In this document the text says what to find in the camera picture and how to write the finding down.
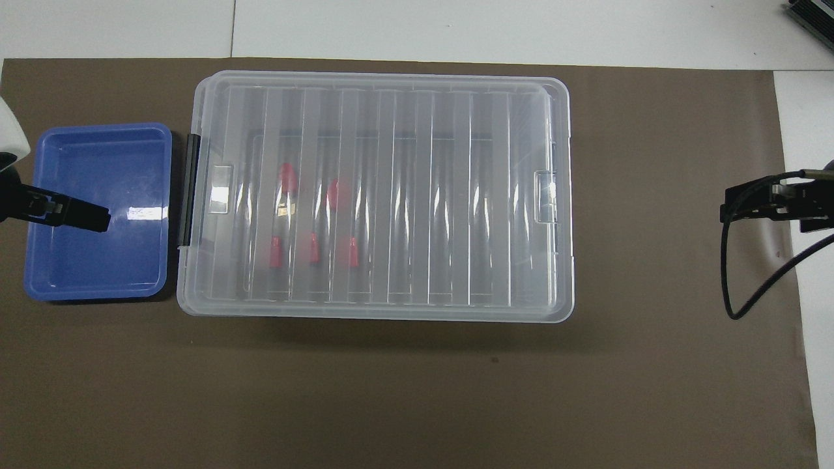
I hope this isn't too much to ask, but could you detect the clear plastic box lid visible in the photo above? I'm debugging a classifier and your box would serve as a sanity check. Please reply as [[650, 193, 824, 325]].
[[177, 70, 575, 324]]

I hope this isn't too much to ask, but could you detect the black finned device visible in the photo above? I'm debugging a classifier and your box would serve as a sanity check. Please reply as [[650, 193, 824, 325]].
[[784, 0, 834, 44]]

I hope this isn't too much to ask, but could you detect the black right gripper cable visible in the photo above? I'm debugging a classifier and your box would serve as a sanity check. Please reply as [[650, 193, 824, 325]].
[[719, 169, 834, 320]]

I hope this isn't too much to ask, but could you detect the blue plastic tray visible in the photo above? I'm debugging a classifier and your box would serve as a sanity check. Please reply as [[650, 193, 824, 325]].
[[24, 122, 173, 302]]

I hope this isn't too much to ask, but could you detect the clear plastic storage box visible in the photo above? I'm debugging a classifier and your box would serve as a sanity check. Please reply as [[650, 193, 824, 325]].
[[177, 72, 574, 323]]

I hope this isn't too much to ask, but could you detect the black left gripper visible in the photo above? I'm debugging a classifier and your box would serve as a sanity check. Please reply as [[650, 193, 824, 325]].
[[0, 154, 111, 233]]

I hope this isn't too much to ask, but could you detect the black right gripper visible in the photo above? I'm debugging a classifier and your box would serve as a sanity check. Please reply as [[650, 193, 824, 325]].
[[720, 160, 834, 235]]

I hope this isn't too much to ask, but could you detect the brown table mat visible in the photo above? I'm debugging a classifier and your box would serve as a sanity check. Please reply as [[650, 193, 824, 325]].
[[0, 57, 820, 469]]

